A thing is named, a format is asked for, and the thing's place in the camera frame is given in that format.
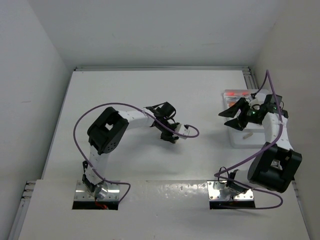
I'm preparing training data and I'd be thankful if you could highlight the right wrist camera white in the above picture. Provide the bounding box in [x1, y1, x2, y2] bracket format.
[249, 93, 260, 108]

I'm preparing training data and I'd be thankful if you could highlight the white compartment tray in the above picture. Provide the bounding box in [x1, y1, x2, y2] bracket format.
[222, 88, 288, 149]

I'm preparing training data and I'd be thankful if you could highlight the grey brown eraser block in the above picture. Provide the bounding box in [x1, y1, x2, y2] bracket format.
[242, 132, 253, 140]

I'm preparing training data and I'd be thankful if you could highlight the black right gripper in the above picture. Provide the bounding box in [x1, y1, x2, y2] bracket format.
[218, 97, 260, 131]

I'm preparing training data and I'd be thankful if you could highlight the metal mounting plate left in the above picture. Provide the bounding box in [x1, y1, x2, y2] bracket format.
[73, 180, 120, 202]

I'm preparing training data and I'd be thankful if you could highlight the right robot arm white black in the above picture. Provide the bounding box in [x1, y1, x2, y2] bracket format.
[219, 94, 303, 193]

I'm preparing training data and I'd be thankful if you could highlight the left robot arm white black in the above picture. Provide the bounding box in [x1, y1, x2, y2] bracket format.
[82, 102, 183, 193]

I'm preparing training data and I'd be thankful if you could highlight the pink red highlighter pen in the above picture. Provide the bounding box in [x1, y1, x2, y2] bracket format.
[224, 91, 250, 98]

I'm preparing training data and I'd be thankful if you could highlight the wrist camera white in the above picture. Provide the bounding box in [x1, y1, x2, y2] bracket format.
[249, 93, 260, 108]
[173, 123, 190, 140]

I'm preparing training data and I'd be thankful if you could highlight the metal mounting plate right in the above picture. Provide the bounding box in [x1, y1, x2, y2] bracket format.
[207, 180, 254, 202]

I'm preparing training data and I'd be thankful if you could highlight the purple cable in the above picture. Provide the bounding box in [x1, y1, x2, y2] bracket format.
[214, 69, 285, 210]
[73, 101, 200, 203]

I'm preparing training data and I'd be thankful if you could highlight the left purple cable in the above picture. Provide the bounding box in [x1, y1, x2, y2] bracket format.
[73, 101, 200, 203]

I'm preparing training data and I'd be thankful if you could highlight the metal mounting plate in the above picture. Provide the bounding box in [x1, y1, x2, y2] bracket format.
[207, 180, 254, 202]
[73, 180, 120, 202]

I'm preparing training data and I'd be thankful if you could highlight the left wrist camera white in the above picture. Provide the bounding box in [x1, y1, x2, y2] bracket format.
[173, 123, 190, 140]

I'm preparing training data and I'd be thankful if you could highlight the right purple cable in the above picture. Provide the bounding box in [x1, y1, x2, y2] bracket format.
[214, 69, 285, 210]

